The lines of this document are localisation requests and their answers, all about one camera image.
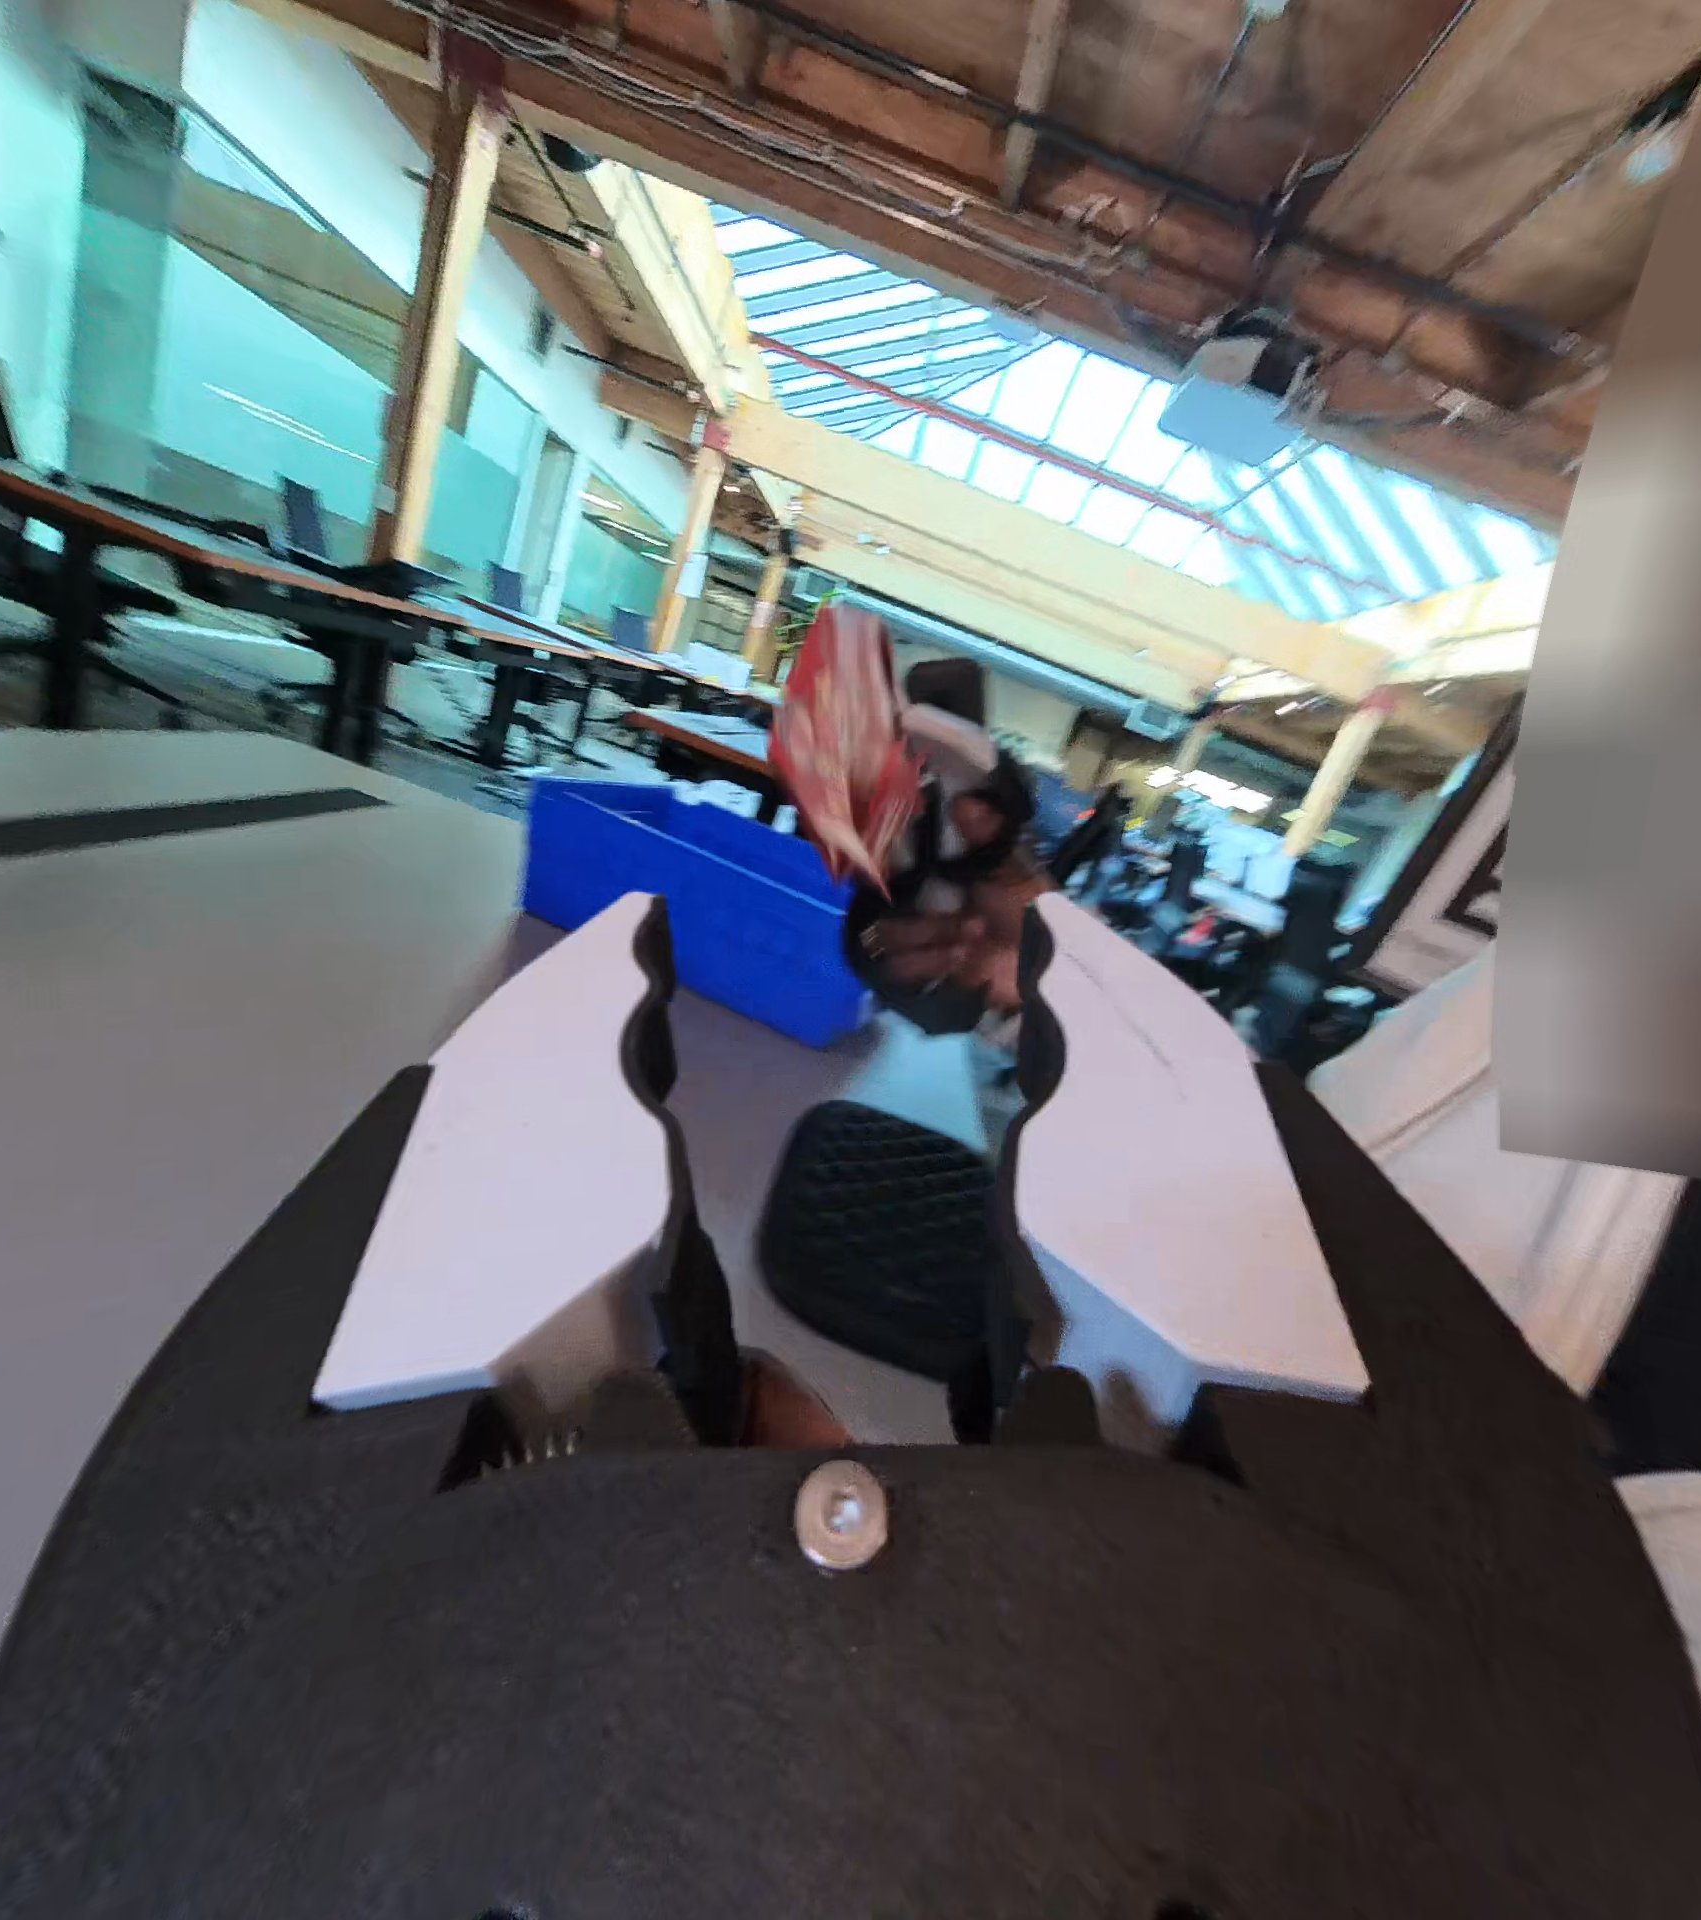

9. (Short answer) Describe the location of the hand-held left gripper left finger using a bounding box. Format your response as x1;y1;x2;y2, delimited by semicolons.
315;892;744;1446

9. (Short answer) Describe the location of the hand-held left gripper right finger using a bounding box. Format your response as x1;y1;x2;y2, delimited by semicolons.
947;893;1371;1451

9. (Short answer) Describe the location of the red patterned paper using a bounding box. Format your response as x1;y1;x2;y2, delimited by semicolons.
766;599;930;906

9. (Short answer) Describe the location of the blue plastic bin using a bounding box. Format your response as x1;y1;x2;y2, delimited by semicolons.
521;772;861;1051

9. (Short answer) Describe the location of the person's right hand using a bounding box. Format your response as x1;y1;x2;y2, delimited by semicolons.
869;882;1027;1040

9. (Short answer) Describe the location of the black textured pad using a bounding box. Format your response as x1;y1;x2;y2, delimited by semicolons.
756;1097;1005;1385

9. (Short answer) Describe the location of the ceiling projector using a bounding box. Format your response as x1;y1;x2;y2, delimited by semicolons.
1156;305;1329;464

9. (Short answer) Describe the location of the black office chair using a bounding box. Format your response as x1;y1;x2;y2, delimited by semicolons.
0;332;179;670
269;473;345;563

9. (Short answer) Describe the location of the long wooden office desk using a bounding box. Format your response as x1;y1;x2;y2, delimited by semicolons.
0;429;462;760

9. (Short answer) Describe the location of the wooden support post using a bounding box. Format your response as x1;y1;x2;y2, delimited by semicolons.
366;86;511;569

